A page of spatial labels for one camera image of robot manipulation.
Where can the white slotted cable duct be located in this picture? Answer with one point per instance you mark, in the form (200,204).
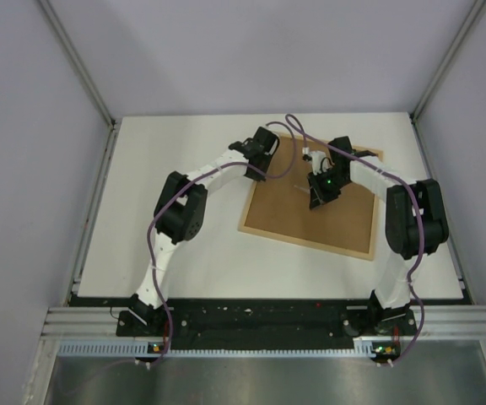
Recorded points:
(357,348)

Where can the aluminium left table rail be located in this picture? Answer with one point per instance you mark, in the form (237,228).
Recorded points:
(88,223)

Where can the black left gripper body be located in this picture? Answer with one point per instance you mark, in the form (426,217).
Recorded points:
(266,158)

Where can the aluminium front rail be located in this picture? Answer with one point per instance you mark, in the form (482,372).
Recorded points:
(441,322)

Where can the aluminium corner post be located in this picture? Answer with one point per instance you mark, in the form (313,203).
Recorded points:
(475,13)
(74,60)

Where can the aluminium right corner post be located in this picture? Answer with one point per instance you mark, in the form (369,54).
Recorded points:
(475,13)

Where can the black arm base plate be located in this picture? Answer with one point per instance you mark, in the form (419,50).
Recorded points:
(226,319)

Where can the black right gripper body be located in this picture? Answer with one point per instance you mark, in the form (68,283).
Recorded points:
(326,185)

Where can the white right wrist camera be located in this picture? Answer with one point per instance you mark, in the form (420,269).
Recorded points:
(318,160)

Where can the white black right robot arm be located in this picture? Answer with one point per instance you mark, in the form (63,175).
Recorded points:
(415,223)

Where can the aluminium left corner post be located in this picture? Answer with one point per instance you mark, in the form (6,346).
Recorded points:
(74,60)

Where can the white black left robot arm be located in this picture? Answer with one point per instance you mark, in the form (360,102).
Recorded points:
(180,211)

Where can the wooden picture frame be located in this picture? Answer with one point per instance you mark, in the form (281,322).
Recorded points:
(280,210)

